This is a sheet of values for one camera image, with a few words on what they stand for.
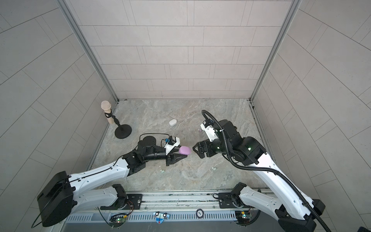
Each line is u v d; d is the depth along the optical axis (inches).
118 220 25.7
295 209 14.4
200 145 21.4
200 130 38.8
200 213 26.8
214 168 31.9
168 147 24.0
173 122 39.6
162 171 31.7
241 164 17.5
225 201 27.9
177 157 25.5
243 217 26.7
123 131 38.1
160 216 25.9
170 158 24.0
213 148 21.5
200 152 21.4
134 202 27.7
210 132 22.4
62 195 14.9
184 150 25.8
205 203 28.0
